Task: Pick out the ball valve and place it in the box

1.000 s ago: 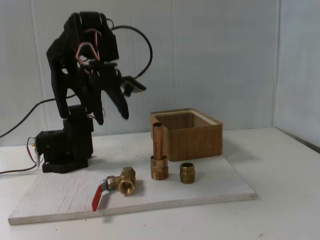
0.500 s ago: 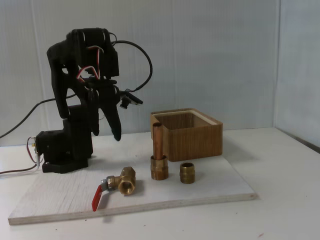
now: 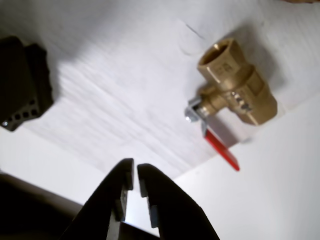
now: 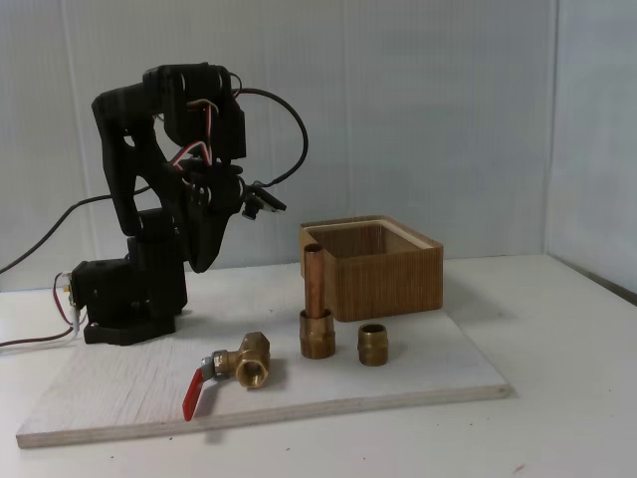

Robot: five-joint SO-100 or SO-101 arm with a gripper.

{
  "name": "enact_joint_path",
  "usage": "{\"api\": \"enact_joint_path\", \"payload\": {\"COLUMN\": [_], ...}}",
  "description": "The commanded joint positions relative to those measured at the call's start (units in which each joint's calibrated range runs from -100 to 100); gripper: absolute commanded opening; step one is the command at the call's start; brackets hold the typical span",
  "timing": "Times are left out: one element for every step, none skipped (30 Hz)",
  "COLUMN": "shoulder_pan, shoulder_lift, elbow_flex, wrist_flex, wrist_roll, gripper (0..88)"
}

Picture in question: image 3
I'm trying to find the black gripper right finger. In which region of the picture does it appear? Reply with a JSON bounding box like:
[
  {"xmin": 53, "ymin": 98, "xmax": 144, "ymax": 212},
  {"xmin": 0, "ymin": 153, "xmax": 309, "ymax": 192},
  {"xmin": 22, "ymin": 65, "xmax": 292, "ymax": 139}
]
[{"xmin": 136, "ymin": 163, "xmax": 221, "ymax": 240}]

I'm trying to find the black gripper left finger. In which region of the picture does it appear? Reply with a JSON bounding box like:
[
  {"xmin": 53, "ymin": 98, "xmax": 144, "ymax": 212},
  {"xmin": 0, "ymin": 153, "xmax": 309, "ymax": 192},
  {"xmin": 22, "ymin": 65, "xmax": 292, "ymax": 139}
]
[{"xmin": 71, "ymin": 157, "xmax": 135, "ymax": 240}]

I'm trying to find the brass ball valve red handle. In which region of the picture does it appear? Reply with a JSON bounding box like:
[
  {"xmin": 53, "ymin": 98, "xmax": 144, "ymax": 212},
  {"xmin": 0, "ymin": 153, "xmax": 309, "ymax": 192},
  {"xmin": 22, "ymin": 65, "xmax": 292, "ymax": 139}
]
[{"xmin": 184, "ymin": 37, "xmax": 278, "ymax": 172}]

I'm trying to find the white painted plywood board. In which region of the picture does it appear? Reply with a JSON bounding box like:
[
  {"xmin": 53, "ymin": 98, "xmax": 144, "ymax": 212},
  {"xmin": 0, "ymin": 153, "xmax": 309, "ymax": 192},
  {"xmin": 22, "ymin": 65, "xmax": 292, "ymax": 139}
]
[{"xmin": 0, "ymin": 0, "xmax": 320, "ymax": 180}]

